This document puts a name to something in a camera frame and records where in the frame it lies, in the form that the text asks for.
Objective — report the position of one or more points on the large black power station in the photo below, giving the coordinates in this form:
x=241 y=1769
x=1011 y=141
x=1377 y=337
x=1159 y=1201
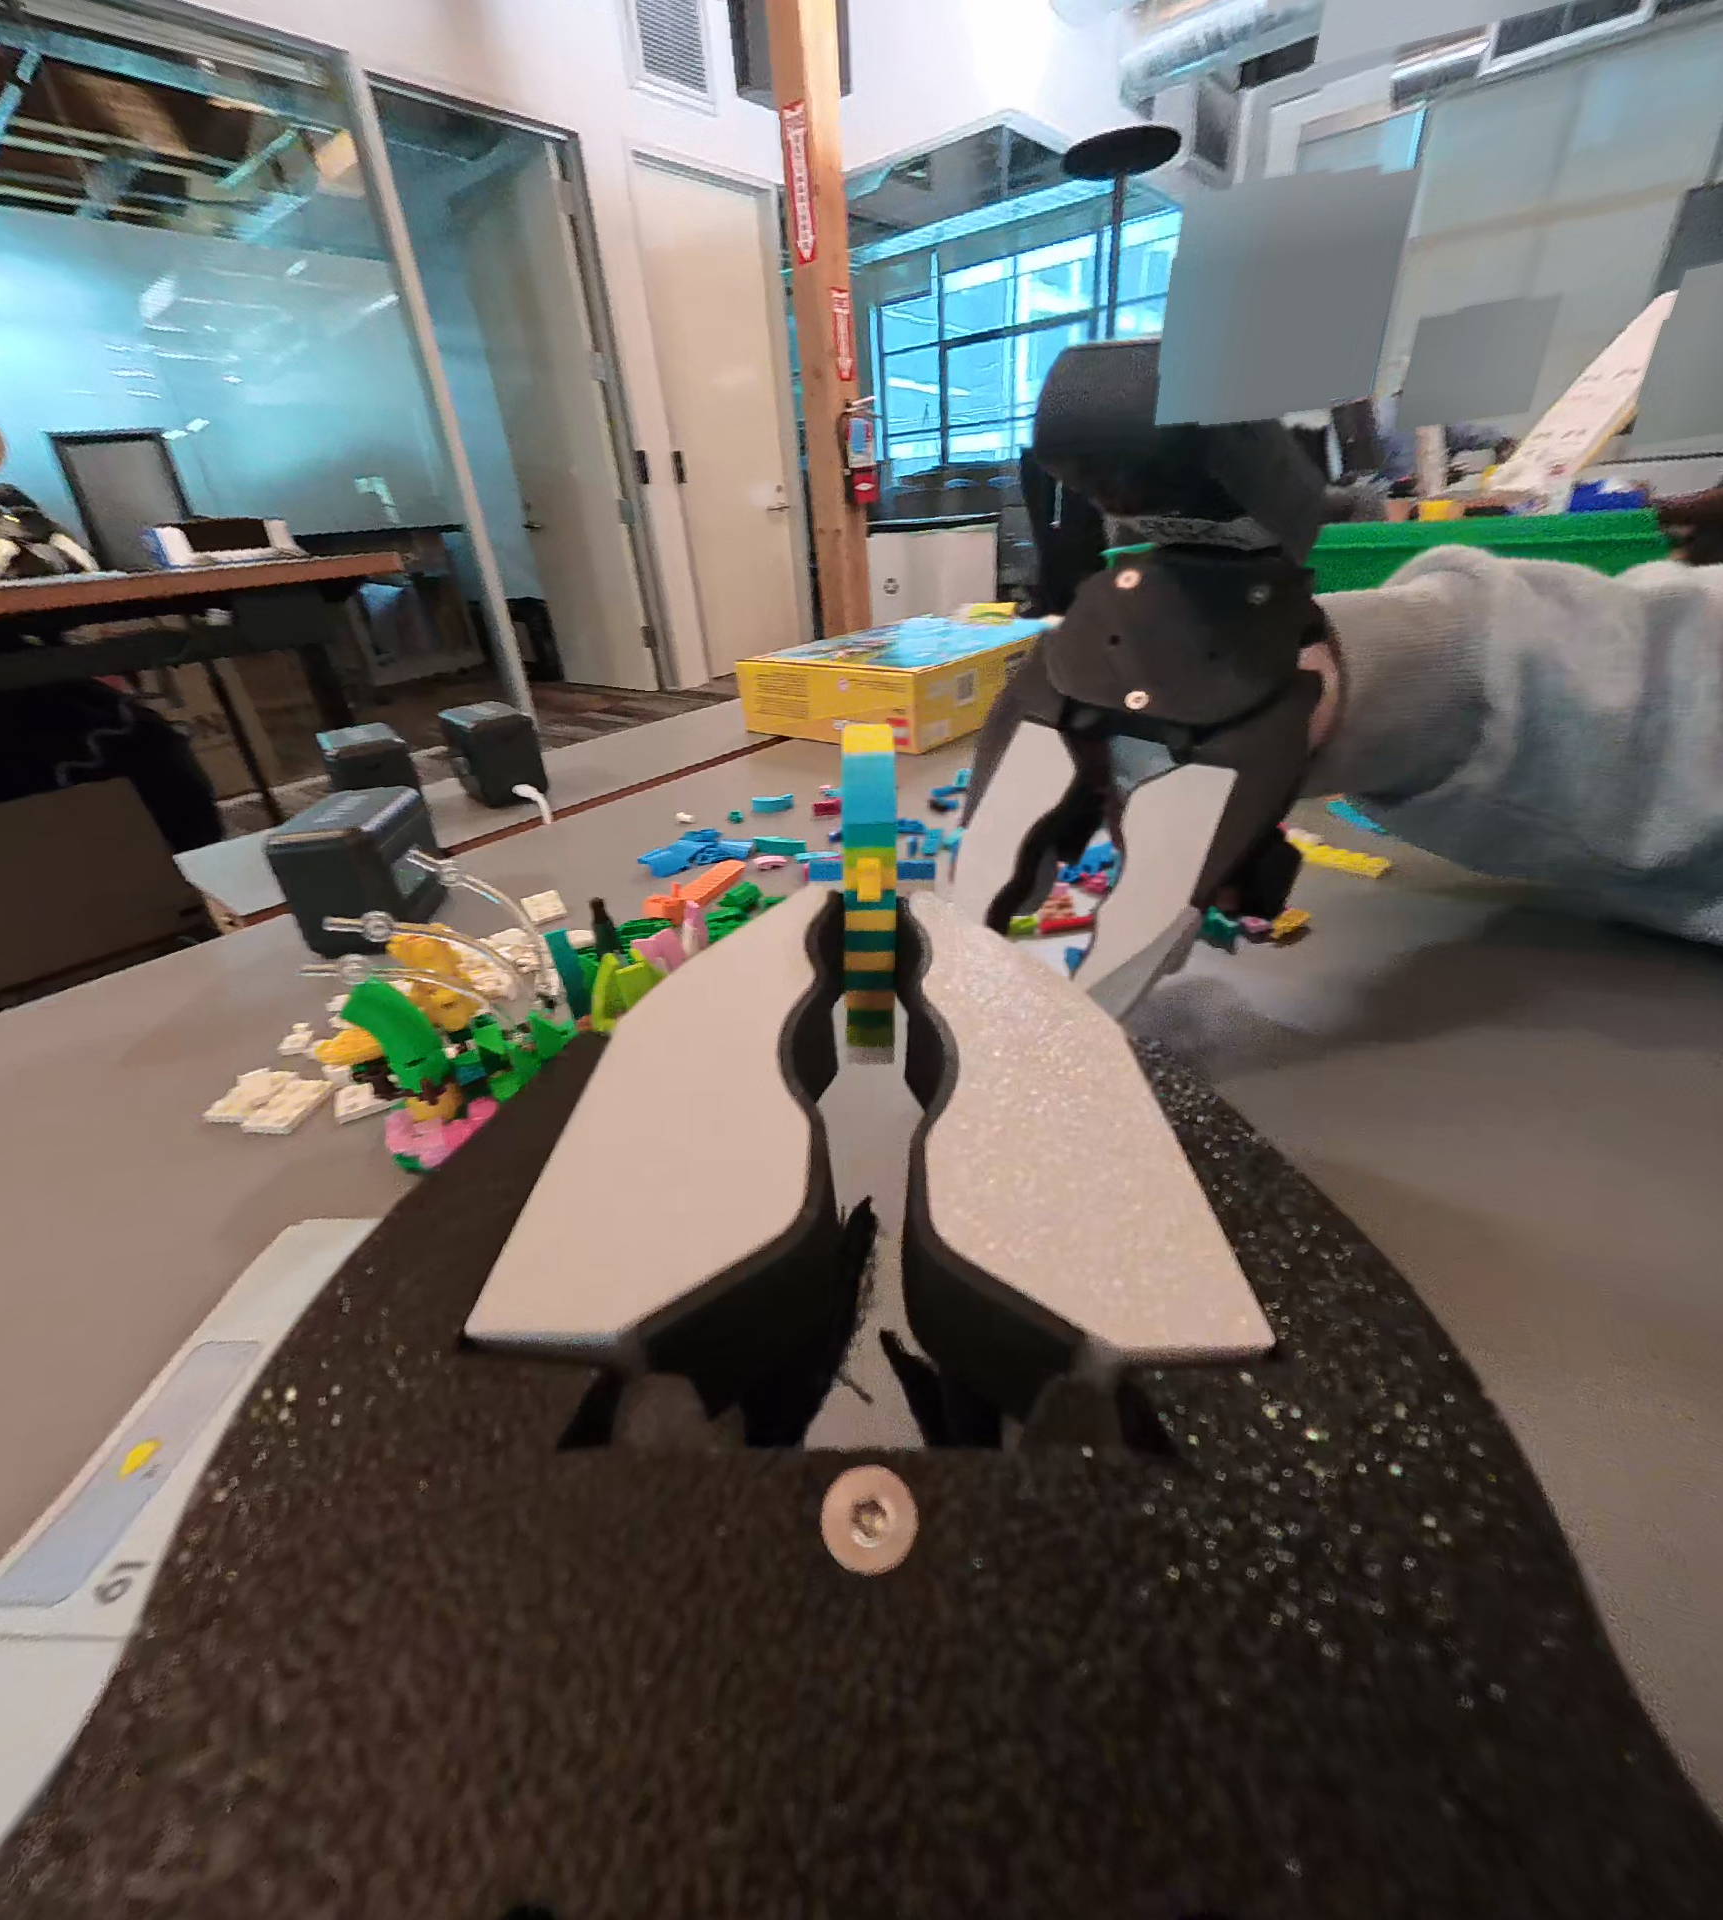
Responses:
x=349 y=870

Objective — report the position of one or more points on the pile of green toy bricks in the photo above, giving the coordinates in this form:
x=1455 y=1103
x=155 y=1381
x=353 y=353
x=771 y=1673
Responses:
x=743 y=901

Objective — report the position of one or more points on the person's right forearm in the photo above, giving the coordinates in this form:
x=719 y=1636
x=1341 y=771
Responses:
x=1551 y=721

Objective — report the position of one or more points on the white door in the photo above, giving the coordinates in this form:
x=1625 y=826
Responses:
x=717 y=420

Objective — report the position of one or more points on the red fire extinguisher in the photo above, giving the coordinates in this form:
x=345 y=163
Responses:
x=861 y=450

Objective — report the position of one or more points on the black round lamp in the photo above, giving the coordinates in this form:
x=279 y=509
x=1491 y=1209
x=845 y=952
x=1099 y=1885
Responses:
x=1119 y=151

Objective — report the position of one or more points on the brown top desk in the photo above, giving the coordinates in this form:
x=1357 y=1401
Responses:
x=125 y=579

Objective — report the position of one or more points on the wall air vent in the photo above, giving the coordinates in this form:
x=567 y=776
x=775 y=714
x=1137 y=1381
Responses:
x=669 y=45

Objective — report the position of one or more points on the white square plate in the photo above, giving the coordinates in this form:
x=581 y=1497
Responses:
x=541 y=904

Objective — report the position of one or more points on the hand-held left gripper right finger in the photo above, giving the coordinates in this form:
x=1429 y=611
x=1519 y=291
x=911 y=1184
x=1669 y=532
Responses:
x=1085 y=1170

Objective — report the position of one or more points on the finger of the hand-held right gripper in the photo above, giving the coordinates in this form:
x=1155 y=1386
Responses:
x=1017 y=824
x=1161 y=870

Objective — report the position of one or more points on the white slanted sheet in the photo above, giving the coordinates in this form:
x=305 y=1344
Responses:
x=1595 y=391

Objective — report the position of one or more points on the green storage box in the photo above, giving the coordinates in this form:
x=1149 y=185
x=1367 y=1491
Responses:
x=1491 y=549

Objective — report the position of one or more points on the yellow toy brick box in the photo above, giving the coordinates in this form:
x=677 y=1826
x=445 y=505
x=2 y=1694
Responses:
x=861 y=691

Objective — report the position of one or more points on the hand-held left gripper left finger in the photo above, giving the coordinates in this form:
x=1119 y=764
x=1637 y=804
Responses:
x=665 y=1170

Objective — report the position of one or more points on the instruction booklet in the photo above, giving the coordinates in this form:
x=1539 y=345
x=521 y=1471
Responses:
x=50 y=1694

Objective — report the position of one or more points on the white cabinet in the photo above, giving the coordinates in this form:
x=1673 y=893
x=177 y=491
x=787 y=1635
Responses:
x=935 y=579

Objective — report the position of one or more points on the grey desk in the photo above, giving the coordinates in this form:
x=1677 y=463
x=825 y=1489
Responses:
x=1475 y=1201

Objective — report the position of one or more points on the orange brick separator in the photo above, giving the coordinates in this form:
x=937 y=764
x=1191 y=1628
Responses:
x=695 y=888

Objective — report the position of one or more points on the striped toy brick fish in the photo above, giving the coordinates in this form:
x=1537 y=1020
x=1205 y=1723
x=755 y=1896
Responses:
x=867 y=960

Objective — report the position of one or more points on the scattered blue pink toy bricks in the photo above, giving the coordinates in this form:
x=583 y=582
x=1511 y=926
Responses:
x=673 y=855

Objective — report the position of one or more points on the wooden post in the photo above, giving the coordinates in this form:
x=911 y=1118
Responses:
x=815 y=374

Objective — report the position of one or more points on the dark framed monitor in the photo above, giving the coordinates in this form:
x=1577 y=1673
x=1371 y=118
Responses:
x=117 y=481

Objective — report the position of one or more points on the brown cardboard box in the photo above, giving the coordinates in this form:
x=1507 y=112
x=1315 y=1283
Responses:
x=36 y=901

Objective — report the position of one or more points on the large window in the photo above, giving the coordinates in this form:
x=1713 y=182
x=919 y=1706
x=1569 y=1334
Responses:
x=981 y=331

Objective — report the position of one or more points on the white box device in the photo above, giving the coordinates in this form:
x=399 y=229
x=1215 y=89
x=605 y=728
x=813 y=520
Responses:
x=223 y=540

